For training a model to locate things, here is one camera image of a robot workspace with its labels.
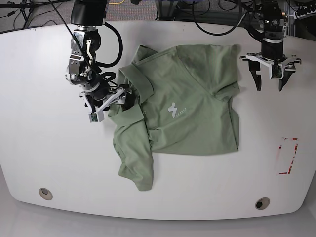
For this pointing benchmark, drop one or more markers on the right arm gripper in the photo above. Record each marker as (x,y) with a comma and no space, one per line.
(99,98)

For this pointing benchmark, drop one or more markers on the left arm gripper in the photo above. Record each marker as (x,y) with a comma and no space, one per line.
(273,55)

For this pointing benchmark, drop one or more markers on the green polo shirt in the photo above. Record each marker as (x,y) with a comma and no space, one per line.
(183,105)

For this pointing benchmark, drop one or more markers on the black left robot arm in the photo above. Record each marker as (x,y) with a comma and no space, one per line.
(274,23)

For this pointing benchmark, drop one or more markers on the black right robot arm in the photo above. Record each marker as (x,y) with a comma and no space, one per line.
(83,69)

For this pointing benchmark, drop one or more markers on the white power strip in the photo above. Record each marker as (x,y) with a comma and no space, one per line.
(305,12)

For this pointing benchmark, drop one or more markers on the red tape rectangle marker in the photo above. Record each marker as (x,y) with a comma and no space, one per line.
(286,155)

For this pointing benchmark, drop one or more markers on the black tripod legs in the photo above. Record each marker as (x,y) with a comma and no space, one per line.
(25,8)

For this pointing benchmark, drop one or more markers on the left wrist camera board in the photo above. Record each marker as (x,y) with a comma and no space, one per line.
(276,71)

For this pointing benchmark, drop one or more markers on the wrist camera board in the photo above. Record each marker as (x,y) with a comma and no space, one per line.
(93,117)
(276,71)

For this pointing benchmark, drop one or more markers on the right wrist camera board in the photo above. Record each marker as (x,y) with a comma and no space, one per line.
(93,117)

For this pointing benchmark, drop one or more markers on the left table cable grommet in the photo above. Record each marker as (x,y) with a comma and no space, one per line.
(45,194)

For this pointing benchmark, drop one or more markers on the table cable grommet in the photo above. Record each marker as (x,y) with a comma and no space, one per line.
(262,203)
(45,194)

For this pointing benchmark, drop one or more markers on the right table cable grommet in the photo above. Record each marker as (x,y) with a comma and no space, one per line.
(262,203)

